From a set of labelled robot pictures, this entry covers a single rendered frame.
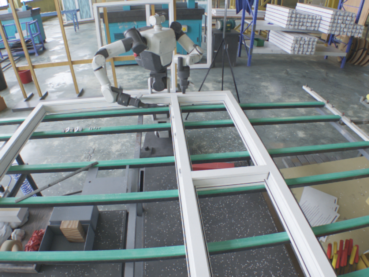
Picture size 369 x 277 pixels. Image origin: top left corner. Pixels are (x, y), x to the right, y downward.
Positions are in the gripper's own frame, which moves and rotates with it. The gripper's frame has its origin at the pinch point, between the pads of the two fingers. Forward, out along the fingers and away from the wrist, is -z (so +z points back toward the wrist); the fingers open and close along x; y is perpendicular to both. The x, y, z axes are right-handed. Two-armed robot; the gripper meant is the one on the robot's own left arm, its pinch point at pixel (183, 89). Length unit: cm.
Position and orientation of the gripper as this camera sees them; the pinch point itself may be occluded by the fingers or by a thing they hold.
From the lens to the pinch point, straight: 175.7
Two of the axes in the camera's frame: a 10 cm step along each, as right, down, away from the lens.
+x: 1.1, 5.9, -8.0
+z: 0.0, -8.1, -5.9
